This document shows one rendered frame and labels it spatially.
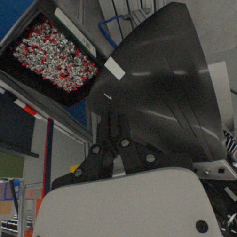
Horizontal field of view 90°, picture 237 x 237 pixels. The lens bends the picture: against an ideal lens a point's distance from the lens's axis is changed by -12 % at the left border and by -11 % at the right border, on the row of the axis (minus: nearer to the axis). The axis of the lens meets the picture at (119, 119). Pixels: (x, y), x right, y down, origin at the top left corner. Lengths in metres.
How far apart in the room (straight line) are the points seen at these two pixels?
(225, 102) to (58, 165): 1.26
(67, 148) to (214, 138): 1.22
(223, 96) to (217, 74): 0.07
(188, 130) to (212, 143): 0.04
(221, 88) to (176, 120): 0.34
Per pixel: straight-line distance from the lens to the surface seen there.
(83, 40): 0.33
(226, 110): 0.54
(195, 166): 0.30
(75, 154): 1.26
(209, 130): 0.21
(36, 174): 1.49
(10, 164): 0.69
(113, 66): 0.21
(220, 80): 0.52
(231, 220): 0.30
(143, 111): 0.22
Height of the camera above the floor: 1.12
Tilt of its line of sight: 29 degrees down
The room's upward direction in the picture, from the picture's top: 169 degrees clockwise
